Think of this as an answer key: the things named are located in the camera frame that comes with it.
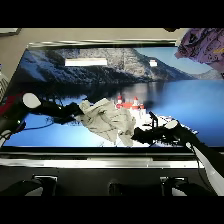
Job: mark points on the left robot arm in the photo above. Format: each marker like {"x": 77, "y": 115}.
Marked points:
{"x": 23, "y": 106}

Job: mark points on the purple printed garment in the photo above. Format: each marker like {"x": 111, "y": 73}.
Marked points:
{"x": 204, "y": 45}

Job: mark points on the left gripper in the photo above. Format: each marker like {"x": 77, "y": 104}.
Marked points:
{"x": 71, "y": 110}

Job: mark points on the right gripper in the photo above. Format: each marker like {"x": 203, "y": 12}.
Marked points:
{"x": 145, "y": 135}

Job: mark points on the silver frame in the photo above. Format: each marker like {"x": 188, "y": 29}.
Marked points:
{"x": 100, "y": 162}

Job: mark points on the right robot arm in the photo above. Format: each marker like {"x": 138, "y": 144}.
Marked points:
{"x": 200, "y": 150}

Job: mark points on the beige garment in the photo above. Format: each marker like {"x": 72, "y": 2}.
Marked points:
{"x": 108, "y": 120}

